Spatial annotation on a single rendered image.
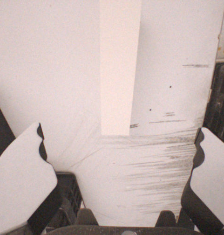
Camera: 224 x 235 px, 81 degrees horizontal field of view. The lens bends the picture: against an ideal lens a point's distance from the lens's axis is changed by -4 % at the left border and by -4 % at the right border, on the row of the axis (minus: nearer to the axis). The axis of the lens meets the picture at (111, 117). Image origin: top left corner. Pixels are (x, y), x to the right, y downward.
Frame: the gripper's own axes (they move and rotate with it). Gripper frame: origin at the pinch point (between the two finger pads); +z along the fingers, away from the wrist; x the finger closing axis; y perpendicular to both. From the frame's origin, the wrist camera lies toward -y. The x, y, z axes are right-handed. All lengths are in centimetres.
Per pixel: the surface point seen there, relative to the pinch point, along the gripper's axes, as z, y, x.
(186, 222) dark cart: 61, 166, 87
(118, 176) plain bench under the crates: 20.0, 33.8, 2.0
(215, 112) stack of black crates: 62, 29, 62
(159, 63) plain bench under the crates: 20.0, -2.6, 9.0
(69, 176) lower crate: 18.1, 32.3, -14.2
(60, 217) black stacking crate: 6.1, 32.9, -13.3
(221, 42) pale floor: 90, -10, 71
